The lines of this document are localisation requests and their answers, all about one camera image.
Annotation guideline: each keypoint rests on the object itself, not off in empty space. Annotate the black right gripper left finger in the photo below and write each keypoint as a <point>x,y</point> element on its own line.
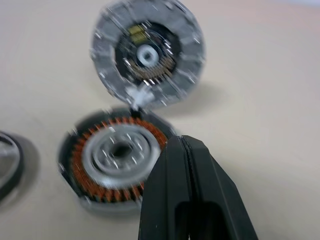
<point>167,190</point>

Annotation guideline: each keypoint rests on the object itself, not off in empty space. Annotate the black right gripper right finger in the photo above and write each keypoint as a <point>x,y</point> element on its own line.
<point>215,195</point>

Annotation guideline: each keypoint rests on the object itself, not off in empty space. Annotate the spoked rotor with black rim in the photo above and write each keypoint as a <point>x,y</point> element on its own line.
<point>17,155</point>

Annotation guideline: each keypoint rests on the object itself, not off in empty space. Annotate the round grey motor lid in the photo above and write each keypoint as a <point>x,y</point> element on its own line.
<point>110,37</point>

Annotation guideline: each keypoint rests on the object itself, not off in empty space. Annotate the motor housing with copper windings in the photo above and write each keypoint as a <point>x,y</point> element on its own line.
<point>82,155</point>

